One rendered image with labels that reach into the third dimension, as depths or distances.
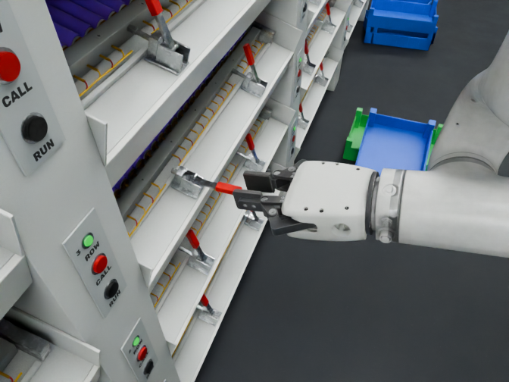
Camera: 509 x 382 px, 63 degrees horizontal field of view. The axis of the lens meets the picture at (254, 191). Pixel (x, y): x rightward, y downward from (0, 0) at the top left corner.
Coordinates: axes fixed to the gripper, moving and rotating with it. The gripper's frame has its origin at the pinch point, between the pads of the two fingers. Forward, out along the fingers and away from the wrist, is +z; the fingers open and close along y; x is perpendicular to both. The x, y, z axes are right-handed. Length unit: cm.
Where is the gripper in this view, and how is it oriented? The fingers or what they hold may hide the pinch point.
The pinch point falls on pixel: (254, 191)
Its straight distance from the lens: 54.8
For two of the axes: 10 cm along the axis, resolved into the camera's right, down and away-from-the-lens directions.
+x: -2.0, -7.3, -6.5
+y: 3.5, -6.8, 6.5
